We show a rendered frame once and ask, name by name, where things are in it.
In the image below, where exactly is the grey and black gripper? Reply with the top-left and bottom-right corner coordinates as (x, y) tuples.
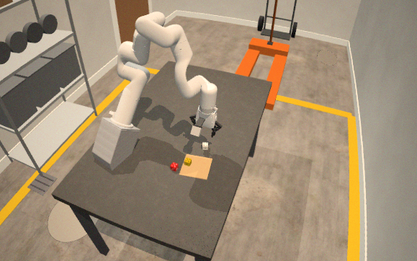
(190, 107), (222, 137)

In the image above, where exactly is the peach flat mat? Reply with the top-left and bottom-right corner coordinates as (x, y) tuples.
(179, 154), (212, 180)

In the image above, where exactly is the yellow die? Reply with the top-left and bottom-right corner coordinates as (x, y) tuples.
(184, 158), (192, 166)

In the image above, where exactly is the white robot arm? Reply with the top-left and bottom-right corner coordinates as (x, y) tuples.
(109, 12), (218, 128)

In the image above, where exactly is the red die with white pips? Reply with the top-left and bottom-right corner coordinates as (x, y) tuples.
(171, 162), (179, 171)

